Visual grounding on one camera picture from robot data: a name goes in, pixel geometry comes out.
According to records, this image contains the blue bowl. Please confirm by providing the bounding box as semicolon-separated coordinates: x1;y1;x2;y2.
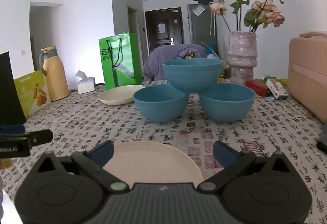
199;83;256;123
133;84;189;123
162;58;223;93

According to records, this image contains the large cream plate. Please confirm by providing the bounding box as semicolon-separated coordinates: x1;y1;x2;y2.
99;85;145;105

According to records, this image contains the blue bowl top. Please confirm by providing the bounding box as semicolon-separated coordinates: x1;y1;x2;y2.
162;58;223;93

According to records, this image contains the black paper bag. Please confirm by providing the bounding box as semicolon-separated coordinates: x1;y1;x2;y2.
0;52;26;127

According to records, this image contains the yellow-green snack box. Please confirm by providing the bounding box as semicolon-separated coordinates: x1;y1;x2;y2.
14;70;50;118

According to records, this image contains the calligraphy print tablecloth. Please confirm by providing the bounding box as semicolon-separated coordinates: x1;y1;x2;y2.
1;86;326;223

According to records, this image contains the yellow thermos jug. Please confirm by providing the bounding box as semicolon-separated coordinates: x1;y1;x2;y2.
39;46;70;101

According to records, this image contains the purple tissue pack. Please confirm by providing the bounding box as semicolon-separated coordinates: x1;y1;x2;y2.
76;71;95;94

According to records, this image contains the green white small box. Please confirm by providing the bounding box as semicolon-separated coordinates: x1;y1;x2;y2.
266;79;289;100

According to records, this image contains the red small box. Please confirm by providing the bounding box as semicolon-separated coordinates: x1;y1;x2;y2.
245;79;270;97

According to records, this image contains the pink suitcase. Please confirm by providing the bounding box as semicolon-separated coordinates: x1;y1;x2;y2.
288;32;326;123

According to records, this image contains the pink wrapped vase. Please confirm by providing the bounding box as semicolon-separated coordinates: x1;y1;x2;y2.
226;31;258;86

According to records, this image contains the green paper shopping bag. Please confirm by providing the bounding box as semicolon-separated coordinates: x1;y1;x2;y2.
99;33;142;90

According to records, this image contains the grey refrigerator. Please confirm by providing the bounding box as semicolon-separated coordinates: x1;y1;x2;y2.
187;4;218;53

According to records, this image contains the dark entrance door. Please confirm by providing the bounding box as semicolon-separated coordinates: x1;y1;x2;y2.
145;8;184;53

